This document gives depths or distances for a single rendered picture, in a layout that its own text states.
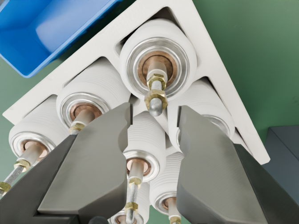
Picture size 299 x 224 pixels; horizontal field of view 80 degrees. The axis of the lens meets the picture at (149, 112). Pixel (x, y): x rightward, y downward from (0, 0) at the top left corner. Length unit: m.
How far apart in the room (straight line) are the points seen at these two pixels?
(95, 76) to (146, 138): 0.12
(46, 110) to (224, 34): 0.41
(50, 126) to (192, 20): 0.26
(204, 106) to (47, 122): 0.24
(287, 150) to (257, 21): 0.33
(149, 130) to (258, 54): 0.34
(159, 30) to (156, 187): 0.27
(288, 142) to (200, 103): 0.39
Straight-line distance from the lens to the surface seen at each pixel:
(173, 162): 0.39
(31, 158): 0.33
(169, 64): 0.22
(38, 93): 0.38
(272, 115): 0.63
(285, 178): 0.63
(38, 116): 0.34
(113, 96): 0.25
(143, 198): 0.44
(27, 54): 0.50
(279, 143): 0.62
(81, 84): 0.25
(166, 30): 0.21
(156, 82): 0.17
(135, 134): 0.30
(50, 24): 0.53
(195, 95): 0.28
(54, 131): 0.32
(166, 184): 0.36
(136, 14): 0.28
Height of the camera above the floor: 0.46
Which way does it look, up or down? 59 degrees down
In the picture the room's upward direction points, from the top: 174 degrees counter-clockwise
